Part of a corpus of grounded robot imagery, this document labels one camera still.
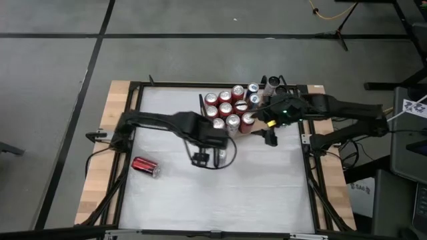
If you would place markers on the black floor tape strip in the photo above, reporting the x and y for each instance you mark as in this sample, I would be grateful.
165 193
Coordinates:
96 50
200 35

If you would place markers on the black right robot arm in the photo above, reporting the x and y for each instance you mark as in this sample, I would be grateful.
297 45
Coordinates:
350 110

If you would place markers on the black tripod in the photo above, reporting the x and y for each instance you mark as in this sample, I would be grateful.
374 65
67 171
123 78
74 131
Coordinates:
338 31

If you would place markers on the white labelled box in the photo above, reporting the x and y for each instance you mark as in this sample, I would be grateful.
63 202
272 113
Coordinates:
360 196

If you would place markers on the blue silver Red Bull can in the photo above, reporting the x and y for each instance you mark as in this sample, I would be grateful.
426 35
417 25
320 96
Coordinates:
252 88
254 99

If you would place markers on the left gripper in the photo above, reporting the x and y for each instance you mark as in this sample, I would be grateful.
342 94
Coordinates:
211 138

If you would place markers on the black camera gantry bar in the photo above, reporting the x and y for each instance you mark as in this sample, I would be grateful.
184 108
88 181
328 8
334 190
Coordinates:
50 233

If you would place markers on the white paper sheet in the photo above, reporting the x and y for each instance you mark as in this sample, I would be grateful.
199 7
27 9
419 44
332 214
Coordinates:
413 107

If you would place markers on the yellow gripper tag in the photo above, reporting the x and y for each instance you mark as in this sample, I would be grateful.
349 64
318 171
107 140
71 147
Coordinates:
272 123

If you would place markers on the wooden table side board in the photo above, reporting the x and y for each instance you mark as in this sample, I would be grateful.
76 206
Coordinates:
337 186
113 186

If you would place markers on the grey cabinet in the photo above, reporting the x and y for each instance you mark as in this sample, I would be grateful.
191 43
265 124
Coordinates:
403 150

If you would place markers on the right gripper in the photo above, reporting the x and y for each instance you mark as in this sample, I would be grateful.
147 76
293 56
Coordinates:
285 110

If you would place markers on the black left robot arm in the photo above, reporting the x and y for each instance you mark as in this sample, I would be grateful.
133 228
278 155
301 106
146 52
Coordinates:
160 120

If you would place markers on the black aluminium table frame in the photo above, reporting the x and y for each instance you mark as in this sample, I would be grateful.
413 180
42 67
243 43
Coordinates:
166 84

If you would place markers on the wooden shelf with black frame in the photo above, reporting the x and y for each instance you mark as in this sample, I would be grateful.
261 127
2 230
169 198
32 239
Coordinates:
259 124

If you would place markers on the white Celsius Peach Vibe can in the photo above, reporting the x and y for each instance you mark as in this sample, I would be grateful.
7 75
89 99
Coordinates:
281 89
273 81

